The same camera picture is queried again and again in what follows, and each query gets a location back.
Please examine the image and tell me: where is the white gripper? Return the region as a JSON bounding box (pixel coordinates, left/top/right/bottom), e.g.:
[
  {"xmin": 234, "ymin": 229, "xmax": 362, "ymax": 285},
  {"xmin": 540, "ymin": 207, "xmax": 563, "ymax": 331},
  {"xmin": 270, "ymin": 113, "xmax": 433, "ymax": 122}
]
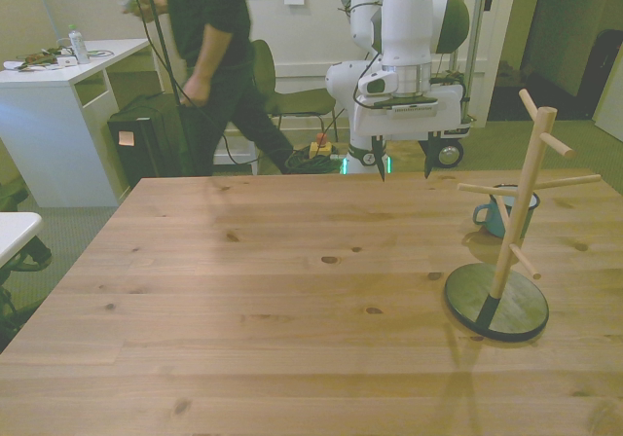
[{"xmin": 352, "ymin": 83, "xmax": 471, "ymax": 184}]

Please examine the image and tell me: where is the blue enamel mug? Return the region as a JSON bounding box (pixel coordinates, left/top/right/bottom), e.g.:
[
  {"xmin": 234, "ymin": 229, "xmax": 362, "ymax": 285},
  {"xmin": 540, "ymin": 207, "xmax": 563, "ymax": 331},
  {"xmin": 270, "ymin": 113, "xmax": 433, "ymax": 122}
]
[{"xmin": 471, "ymin": 182, "xmax": 542, "ymax": 241}]

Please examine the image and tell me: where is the wooden mug tree black base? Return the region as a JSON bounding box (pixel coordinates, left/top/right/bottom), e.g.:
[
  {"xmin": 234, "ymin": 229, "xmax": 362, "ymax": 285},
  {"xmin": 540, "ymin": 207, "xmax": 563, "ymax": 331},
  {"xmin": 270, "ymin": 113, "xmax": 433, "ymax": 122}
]
[{"xmin": 443, "ymin": 88, "xmax": 604, "ymax": 345}]

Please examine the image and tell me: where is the cart wheel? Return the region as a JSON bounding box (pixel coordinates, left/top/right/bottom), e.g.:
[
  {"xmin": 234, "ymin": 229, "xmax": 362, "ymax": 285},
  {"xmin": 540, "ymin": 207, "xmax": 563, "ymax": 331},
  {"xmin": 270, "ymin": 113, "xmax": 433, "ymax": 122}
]
[{"xmin": 434, "ymin": 140, "xmax": 464, "ymax": 170}]

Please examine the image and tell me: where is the yellow emergency stop button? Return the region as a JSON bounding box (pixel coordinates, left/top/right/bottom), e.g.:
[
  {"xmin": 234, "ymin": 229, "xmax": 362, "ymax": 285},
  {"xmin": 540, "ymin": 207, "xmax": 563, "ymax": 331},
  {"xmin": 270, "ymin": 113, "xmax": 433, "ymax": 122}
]
[{"xmin": 308, "ymin": 132, "xmax": 334, "ymax": 161}]

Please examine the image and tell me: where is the olive green chair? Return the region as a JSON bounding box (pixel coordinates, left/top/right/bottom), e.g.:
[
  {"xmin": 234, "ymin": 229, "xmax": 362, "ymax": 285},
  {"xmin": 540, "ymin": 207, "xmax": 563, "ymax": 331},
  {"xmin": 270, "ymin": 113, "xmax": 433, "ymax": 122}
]
[{"xmin": 249, "ymin": 39, "xmax": 343, "ymax": 143}]

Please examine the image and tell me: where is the person in dark clothes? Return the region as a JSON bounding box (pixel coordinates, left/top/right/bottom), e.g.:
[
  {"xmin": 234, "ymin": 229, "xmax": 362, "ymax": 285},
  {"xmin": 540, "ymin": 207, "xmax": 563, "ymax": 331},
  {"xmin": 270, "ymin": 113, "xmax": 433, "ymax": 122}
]
[{"xmin": 127, "ymin": 0, "xmax": 296, "ymax": 177}]

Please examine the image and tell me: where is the black computer tower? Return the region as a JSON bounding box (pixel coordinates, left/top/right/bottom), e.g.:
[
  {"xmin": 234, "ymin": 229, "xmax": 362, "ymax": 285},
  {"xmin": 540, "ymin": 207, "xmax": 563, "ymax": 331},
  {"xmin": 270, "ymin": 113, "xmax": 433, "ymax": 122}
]
[{"xmin": 106, "ymin": 93, "xmax": 185, "ymax": 190}]

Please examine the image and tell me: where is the clear plastic bottle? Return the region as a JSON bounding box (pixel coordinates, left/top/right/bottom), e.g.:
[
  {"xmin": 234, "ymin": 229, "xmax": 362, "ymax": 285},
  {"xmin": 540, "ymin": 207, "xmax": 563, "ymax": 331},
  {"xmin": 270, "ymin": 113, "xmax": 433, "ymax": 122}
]
[{"xmin": 67, "ymin": 22, "xmax": 92, "ymax": 66}]

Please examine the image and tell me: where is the white desk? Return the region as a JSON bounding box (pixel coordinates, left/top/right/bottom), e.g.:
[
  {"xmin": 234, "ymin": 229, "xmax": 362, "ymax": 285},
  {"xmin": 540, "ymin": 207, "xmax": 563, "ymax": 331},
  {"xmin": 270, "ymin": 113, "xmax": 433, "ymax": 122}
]
[{"xmin": 0, "ymin": 38, "xmax": 165, "ymax": 209}]

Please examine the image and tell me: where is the clutter of small tools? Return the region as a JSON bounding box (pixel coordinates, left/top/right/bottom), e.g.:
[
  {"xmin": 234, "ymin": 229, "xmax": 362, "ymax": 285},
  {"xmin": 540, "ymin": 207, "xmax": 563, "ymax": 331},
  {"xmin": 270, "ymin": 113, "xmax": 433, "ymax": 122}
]
[{"xmin": 3, "ymin": 45, "xmax": 80, "ymax": 73}]

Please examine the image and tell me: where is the white side table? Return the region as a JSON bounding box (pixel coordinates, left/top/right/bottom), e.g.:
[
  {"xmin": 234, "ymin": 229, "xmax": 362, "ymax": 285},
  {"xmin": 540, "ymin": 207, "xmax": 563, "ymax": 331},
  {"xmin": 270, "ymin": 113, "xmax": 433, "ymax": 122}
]
[{"xmin": 0, "ymin": 211, "xmax": 45, "ymax": 270}]

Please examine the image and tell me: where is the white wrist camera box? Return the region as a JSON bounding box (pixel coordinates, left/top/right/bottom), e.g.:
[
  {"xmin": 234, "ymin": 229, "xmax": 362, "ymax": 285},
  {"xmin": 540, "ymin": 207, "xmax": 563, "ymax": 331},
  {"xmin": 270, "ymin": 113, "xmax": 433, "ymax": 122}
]
[{"xmin": 357, "ymin": 71, "xmax": 400, "ymax": 98}]

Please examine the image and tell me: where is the coiled black cable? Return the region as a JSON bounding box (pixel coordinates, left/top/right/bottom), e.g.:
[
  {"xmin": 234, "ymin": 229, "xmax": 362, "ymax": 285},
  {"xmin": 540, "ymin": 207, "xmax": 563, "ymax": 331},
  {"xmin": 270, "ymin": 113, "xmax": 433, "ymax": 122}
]
[{"xmin": 283, "ymin": 147, "xmax": 348, "ymax": 175}]

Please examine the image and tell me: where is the aluminium frame post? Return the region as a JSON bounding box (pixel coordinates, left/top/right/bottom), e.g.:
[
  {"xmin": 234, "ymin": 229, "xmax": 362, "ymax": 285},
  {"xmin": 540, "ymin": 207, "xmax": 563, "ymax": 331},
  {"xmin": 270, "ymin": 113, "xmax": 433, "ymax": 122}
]
[{"xmin": 462, "ymin": 0, "xmax": 490, "ymax": 127}]

